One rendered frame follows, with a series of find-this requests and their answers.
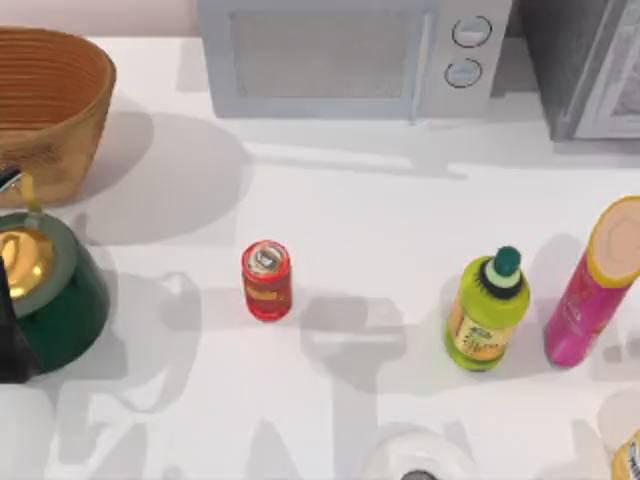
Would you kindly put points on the pale microwave oven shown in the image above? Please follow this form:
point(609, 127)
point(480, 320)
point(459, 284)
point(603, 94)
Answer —
point(320, 55)

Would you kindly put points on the green kettle with gold lid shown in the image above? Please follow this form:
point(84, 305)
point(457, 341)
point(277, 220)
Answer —
point(70, 305)

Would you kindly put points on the green bottle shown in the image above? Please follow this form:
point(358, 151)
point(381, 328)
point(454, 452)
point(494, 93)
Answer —
point(480, 320)

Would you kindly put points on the woven brown basket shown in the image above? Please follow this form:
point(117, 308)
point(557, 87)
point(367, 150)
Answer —
point(50, 100)

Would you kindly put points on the round microwave knob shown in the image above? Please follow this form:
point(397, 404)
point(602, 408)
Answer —
point(463, 73)
point(471, 31)

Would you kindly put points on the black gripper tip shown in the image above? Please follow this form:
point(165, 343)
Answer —
point(12, 340)

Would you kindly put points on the pink tube can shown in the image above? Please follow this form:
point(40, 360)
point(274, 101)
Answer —
point(585, 300)

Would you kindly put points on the yellow bottle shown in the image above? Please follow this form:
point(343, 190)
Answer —
point(629, 460)

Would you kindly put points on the red can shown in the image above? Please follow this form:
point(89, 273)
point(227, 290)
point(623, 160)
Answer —
point(267, 290)

